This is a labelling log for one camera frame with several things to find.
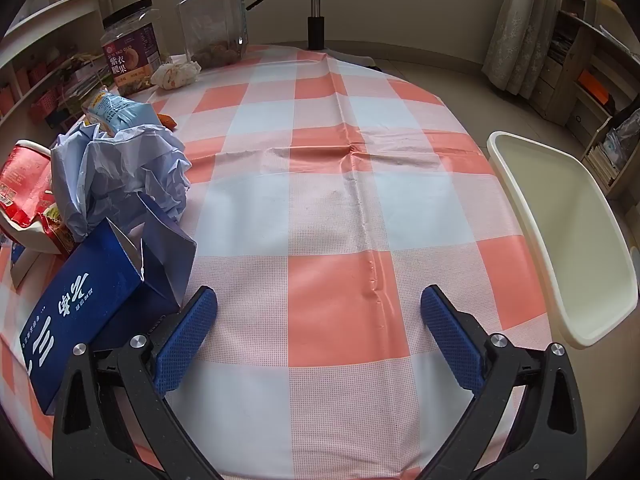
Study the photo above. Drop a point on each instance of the red noodle packet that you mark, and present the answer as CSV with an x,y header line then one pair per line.
x,y
22,175

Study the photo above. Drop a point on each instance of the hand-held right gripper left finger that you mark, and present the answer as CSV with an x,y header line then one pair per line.
x,y
187,340

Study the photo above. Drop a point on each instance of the beige lace curtain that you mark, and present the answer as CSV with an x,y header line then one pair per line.
x,y
525,25

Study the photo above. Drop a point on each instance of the orange white checked tablecloth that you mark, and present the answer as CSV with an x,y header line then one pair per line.
x,y
325,210

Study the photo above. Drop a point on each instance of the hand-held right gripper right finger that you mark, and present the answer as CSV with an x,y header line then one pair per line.
x,y
450,345

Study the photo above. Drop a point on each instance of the orange box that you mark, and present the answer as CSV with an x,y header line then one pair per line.
x,y
592,85

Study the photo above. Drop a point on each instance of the row of books in rack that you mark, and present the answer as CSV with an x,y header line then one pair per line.
x,y
602,162

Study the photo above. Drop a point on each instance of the light blue snack packet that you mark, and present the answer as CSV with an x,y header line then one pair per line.
x,y
117,110

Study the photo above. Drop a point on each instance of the clear plastic jar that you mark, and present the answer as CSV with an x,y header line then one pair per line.
x,y
212,25

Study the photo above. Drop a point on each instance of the stack of papers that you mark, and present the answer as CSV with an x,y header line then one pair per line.
x,y
85,75

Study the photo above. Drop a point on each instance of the dark blue carton box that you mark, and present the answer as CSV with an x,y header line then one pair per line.
x,y
90,300

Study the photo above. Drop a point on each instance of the grey office chair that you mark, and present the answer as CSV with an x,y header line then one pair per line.
x,y
315,25

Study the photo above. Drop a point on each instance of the light blue paper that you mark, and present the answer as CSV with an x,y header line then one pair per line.
x,y
130,170

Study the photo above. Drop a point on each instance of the white bookshelf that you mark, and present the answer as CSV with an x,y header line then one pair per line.
x,y
55,15

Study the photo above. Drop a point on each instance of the purple label plastic jar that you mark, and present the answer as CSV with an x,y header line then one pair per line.
x,y
132,57

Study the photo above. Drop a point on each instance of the orange peel piece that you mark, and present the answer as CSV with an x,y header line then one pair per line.
x,y
168,121

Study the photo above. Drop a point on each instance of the white plastic bin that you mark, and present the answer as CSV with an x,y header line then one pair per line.
x,y
565,220

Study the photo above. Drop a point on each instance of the crumpled white wrapper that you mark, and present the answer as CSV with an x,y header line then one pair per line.
x,y
175,75

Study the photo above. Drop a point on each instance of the clear plastic bag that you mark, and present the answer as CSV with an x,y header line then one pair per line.
x,y
627,135

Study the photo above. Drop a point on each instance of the wooden shelf unit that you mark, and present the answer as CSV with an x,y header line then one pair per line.
x,y
575,45

